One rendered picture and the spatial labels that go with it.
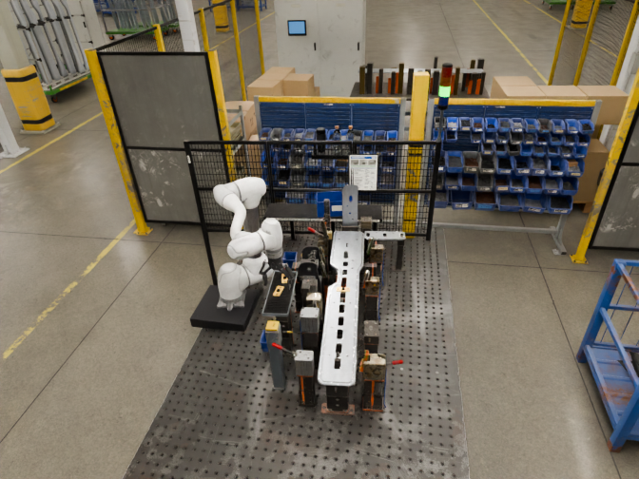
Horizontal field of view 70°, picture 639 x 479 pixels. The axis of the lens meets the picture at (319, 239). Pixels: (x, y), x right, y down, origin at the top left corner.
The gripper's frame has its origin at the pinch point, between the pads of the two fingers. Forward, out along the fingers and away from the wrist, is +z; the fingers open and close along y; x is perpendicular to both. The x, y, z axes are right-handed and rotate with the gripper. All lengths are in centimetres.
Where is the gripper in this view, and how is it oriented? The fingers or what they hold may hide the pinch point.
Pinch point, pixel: (278, 284)
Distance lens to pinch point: 255.2
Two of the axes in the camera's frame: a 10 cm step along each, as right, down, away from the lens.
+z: 0.4, 8.3, 5.5
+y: 9.6, 1.2, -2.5
